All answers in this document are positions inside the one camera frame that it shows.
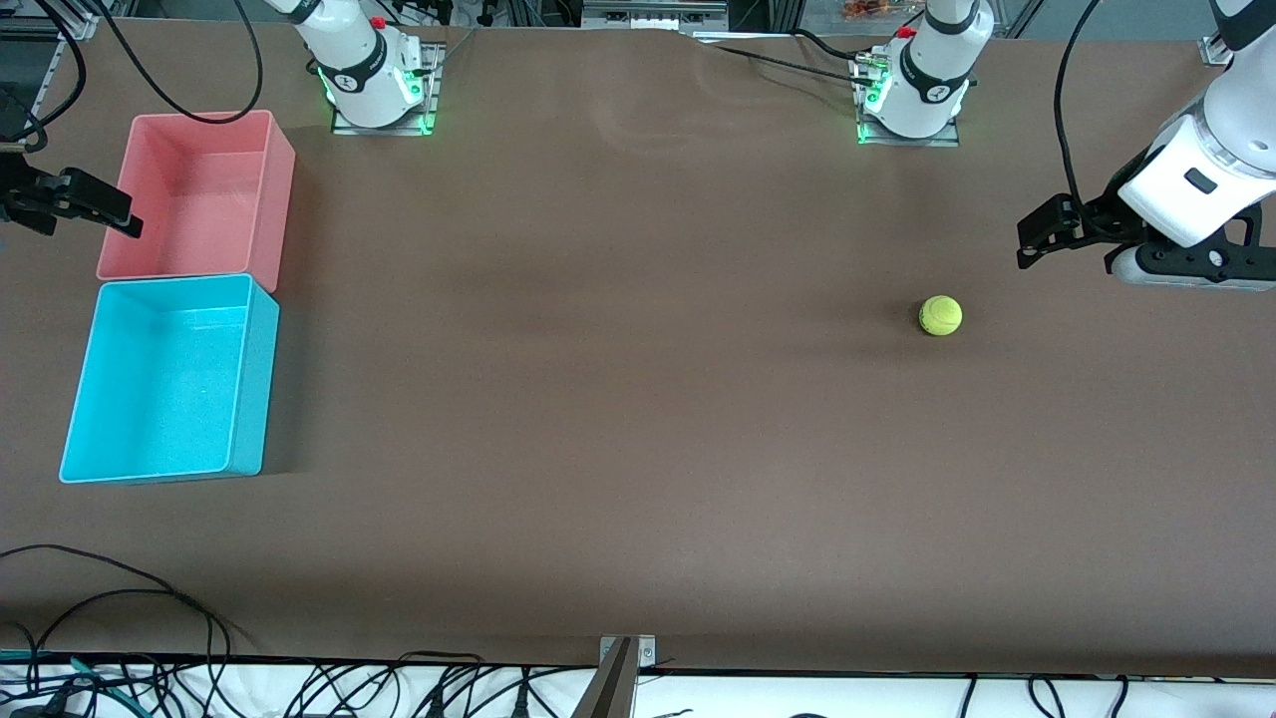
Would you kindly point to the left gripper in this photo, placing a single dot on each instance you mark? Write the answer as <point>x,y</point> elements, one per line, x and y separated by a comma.
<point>1103,217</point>

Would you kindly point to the pink plastic bin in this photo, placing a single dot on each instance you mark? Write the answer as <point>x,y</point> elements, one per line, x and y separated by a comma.
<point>199,199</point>

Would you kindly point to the metal corner bracket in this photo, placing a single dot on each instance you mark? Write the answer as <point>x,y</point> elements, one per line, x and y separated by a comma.
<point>1214,50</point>

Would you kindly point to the small metal edge bracket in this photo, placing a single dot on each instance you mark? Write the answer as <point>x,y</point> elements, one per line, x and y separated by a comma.
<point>646,650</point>

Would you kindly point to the blue plastic bin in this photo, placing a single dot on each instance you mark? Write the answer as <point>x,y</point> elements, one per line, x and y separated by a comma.
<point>159,389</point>

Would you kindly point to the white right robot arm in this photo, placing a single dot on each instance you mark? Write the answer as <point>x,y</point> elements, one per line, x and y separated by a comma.
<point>359,60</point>

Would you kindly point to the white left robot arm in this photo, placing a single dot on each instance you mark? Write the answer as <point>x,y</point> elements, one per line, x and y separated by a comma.
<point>932,70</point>

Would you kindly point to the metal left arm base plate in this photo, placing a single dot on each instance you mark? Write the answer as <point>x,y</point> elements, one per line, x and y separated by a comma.
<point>907,141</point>

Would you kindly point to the dark grey support bar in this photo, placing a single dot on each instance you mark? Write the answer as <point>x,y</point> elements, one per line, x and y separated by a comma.
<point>608,693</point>

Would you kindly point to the yellow-green tennis ball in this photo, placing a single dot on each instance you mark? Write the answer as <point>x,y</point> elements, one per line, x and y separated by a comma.
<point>941,315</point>

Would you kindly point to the silver metal box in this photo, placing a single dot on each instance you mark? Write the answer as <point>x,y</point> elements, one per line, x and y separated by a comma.
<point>653,15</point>

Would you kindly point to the aluminium frame profile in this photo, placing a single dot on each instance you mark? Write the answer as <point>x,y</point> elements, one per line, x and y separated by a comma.
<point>70,25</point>

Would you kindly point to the orange background items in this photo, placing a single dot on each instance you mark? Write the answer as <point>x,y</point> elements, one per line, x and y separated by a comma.
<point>867,10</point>

